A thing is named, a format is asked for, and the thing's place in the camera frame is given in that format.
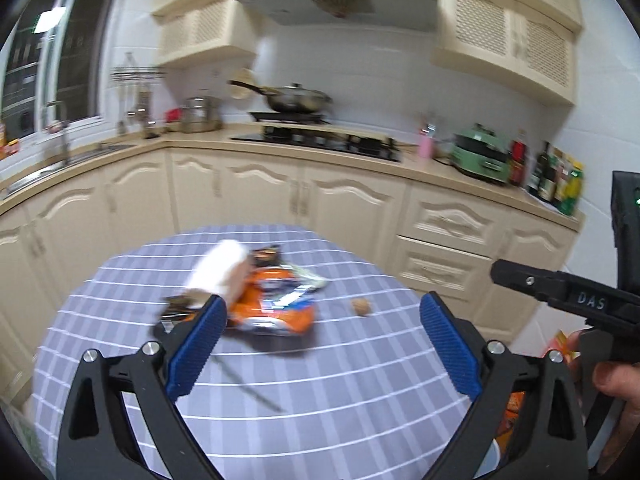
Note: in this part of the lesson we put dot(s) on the range hood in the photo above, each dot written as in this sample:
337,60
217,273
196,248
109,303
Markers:
340,2

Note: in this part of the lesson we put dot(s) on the round woven trivet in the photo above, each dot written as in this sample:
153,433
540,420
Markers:
242,85

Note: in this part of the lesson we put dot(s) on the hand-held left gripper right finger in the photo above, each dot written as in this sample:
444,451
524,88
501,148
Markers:
447,347

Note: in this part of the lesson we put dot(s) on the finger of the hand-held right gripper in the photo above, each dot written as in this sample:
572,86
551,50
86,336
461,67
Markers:
540,282

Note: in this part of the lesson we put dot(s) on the pink utensil cup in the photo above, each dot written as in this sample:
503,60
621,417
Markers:
426,147

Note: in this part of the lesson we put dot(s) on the steel pot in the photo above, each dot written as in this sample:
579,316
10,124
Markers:
200,115

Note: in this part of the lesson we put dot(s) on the orange snack bag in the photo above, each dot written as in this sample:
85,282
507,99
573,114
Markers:
272,310

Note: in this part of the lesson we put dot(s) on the person's right hand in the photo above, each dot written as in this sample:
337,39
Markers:
625,410

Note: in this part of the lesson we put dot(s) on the grey checked tablecloth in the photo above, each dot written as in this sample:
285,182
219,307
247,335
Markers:
325,385

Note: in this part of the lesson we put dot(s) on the small brown nut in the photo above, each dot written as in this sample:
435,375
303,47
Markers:
362,307

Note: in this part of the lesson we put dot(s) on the steel sink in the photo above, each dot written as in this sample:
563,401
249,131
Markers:
60,162

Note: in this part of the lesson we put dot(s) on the black snack wrapper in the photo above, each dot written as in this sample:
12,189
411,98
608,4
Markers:
265,255

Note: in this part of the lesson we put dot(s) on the cream wall cabinet with lattice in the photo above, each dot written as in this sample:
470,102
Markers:
505,40
200,35

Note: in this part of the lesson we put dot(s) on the window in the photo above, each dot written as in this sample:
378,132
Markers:
50,45

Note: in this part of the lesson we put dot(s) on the red label sauce bottle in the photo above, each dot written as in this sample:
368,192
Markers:
518,160

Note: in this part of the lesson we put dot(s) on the red container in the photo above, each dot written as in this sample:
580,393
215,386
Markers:
173,116

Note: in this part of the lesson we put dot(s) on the frying pan with lid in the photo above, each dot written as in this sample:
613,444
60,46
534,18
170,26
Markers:
295,99

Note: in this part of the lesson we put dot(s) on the black gas stove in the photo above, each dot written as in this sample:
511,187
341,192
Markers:
320,137

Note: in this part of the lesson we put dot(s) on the orange food box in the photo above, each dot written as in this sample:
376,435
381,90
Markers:
9,142

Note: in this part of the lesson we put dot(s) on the green electric cooker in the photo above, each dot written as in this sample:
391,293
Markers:
480,155

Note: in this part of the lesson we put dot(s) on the cream base cabinets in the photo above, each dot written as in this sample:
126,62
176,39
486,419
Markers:
350,200

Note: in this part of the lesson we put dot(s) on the chrome faucet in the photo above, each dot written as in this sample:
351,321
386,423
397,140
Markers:
60,130

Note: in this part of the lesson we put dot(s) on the wall utensil rack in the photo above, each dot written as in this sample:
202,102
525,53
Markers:
137,80

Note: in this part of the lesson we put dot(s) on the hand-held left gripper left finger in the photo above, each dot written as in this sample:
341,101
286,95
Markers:
197,350

